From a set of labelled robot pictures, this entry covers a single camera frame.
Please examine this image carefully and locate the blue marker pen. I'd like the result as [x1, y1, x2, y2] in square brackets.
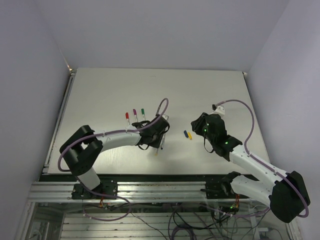
[160, 134, 166, 150]

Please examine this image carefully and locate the green marker pen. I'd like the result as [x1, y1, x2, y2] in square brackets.
[141, 108, 146, 121]

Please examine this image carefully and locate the blue pen cap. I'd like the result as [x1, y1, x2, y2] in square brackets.
[183, 130, 189, 138]

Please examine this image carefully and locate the purple marker pen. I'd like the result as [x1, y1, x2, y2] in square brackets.
[132, 108, 139, 123]

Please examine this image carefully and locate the red marker pen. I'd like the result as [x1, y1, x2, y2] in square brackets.
[125, 112, 131, 126]

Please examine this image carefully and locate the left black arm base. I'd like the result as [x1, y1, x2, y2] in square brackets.
[71, 180, 118, 200]

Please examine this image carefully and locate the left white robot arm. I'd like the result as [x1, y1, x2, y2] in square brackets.
[58, 114, 170, 199]

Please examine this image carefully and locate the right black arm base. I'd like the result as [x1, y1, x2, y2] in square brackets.
[200, 171, 241, 199]

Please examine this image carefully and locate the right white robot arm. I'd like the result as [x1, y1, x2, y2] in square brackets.
[191, 112, 311, 223]

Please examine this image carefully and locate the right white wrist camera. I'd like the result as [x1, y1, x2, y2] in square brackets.
[212, 104, 225, 117]

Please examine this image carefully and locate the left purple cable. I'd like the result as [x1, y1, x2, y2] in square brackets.
[57, 98, 170, 173]

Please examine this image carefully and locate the aluminium mounting rail frame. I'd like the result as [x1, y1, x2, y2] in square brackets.
[23, 180, 293, 240]

